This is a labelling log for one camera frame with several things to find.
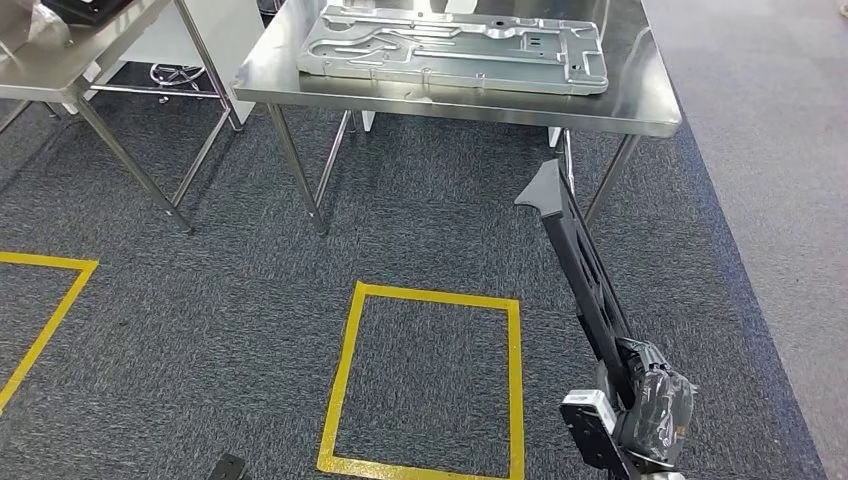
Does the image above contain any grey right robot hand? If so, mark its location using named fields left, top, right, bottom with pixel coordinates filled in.
left=594, top=337, right=697, bottom=466

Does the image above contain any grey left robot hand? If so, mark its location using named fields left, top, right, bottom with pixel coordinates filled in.
left=208, top=453, right=252, bottom=480

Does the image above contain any black plastic panel part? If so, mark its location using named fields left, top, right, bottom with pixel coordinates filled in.
left=514, top=158, right=639, bottom=412

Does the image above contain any stainless steel workbench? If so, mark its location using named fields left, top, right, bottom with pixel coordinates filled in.
left=231, top=0, right=684, bottom=238

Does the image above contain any yellow floor tape square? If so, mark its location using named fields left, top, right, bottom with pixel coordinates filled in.
left=316, top=281, right=526, bottom=480

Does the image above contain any aluminium fixture plate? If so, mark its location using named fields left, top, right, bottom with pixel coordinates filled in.
left=296, top=5, right=609, bottom=97

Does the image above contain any chrome chair base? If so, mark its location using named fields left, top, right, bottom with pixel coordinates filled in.
left=148, top=62, right=208, bottom=91

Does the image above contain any steel table with black parts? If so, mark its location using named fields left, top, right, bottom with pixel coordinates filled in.
left=0, top=0, right=245, bottom=236

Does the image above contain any black plastic parts stack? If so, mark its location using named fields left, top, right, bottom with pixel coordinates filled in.
left=39, top=0, right=134, bottom=28

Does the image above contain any clear plastic wrap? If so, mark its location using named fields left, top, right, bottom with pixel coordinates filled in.
left=0, top=0, right=72, bottom=56

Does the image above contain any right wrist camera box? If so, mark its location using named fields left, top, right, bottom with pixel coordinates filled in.
left=559, top=389, right=641, bottom=480

